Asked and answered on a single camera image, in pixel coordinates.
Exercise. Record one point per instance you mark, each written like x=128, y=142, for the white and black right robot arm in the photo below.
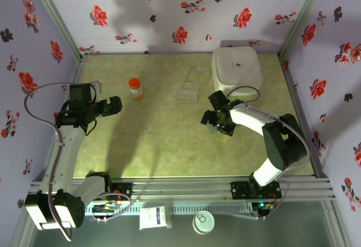
x=248, y=118

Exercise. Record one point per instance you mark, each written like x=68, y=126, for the orange pill bottle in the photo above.
x=136, y=87

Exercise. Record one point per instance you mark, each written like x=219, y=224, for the white zip storage case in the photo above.
x=237, y=66

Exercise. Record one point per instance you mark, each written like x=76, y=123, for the silver tin can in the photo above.
x=203, y=222

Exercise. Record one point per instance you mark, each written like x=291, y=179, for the white paper packet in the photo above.
x=152, y=217

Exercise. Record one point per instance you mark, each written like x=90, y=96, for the aluminium side rail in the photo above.
x=293, y=89
x=77, y=72

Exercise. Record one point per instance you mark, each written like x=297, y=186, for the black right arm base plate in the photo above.
x=239, y=190

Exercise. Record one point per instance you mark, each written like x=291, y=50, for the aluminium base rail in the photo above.
x=180, y=187

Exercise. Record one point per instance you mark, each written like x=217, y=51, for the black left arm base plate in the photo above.
x=124, y=190

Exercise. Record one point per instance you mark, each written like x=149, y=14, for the aluminium corner post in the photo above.
x=53, y=13
x=304, y=7

